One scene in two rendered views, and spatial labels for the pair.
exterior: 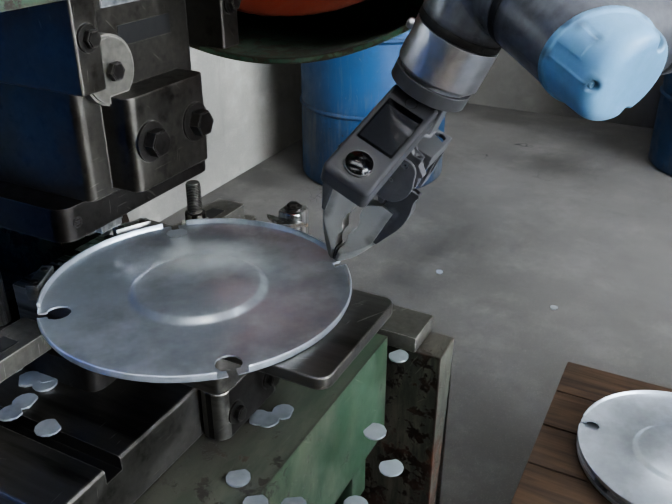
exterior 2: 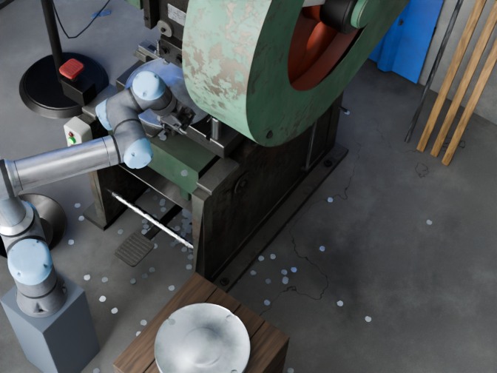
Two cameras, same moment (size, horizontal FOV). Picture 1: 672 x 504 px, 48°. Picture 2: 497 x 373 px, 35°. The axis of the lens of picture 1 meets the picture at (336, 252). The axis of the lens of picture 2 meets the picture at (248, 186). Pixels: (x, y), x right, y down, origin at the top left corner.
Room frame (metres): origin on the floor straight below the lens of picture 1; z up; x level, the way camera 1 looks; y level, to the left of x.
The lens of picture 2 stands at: (1.03, -1.47, 2.60)
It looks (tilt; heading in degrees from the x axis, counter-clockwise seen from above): 54 degrees down; 96
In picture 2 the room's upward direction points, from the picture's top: 4 degrees clockwise
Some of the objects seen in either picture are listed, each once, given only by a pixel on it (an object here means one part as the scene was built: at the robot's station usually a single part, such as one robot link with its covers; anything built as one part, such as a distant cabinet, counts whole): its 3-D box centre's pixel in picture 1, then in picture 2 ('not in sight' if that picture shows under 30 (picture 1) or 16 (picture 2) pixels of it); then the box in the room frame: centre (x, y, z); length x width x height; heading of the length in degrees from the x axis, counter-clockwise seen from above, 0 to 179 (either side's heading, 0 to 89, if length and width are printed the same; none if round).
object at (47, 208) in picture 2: not in sight; (27, 230); (0.06, -0.01, 0.04); 0.30 x 0.30 x 0.07
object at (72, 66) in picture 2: not in sight; (72, 75); (0.27, 0.19, 0.72); 0.07 x 0.06 x 0.08; 63
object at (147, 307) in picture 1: (198, 286); (171, 91); (0.61, 0.13, 0.78); 0.29 x 0.29 x 0.01
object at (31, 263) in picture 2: not in sight; (32, 265); (0.33, -0.45, 0.62); 0.13 x 0.12 x 0.14; 122
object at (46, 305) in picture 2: not in sight; (39, 286); (0.33, -0.46, 0.50); 0.15 x 0.15 x 0.10
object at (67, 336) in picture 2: not in sight; (53, 326); (0.33, -0.46, 0.23); 0.18 x 0.18 x 0.45; 63
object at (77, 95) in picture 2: not in sight; (81, 99); (0.29, 0.18, 0.62); 0.10 x 0.06 x 0.20; 153
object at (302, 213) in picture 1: (294, 241); (216, 125); (0.77, 0.05, 0.75); 0.03 x 0.03 x 0.10; 63
